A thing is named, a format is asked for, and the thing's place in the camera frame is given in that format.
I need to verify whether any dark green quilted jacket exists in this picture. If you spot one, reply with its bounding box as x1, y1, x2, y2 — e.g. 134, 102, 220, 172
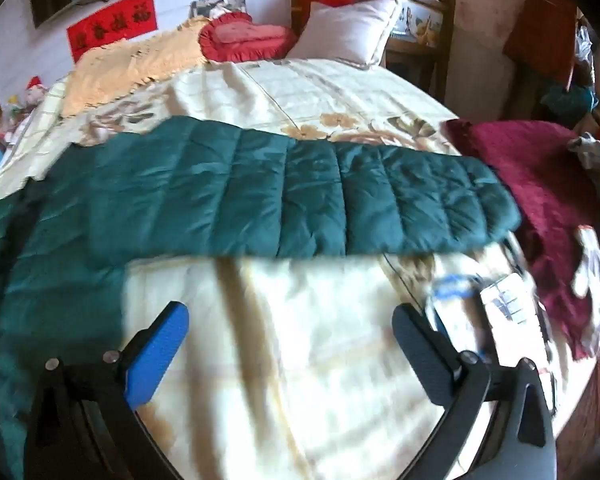
0, 116, 520, 478

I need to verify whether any floral cream bed quilt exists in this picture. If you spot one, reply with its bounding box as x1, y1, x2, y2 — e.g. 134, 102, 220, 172
0, 57, 600, 480

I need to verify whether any maroon fuzzy blanket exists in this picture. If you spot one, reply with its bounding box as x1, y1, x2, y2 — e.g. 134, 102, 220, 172
443, 119, 600, 359

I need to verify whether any pig plush toy red hat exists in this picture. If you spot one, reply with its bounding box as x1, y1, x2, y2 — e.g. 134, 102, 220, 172
7, 76, 47, 115

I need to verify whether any peach ruffled pillow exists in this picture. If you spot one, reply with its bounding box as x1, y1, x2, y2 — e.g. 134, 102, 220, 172
61, 16, 210, 117

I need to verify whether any red Chinese banner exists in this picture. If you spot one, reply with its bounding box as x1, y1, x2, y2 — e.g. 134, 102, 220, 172
67, 0, 158, 63

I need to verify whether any red heart-shaped cushion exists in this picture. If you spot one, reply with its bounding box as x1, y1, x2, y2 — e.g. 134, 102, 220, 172
198, 11, 297, 63

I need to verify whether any framed photo on headboard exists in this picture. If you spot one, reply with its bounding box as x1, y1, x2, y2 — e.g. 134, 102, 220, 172
189, 0, 247, 20

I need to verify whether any white square pillow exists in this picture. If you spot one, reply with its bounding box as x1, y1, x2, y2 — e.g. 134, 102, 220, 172
286, 0, 401, 70

